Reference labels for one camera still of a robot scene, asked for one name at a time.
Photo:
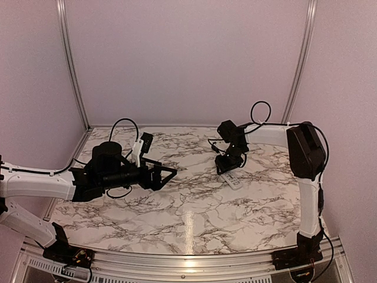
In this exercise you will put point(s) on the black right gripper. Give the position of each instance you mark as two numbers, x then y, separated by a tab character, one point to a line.
224	166

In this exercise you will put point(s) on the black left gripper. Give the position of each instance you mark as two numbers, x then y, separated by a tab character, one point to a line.
147	183

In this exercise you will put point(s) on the white air conditioner remote control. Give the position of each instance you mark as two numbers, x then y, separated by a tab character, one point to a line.
232	180

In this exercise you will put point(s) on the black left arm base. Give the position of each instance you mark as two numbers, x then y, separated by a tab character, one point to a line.
61	251

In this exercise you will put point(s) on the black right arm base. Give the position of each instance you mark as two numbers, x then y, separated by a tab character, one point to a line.
307	252

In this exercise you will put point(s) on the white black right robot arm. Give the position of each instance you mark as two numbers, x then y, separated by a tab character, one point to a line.
307	160

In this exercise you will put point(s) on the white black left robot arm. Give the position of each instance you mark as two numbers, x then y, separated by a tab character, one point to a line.
107	169

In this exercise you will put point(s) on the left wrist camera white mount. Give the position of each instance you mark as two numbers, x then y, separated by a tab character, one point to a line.
141	146

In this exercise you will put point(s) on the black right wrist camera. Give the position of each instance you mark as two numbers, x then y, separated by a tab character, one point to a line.
214	147

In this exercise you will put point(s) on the right aluminium frame post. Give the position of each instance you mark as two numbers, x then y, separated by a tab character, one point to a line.
303	55

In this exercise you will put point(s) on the aluminium frame post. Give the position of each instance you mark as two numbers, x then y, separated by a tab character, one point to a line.
303	55
66	43

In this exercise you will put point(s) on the left aluminium frame post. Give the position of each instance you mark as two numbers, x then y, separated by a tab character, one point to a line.
66	43

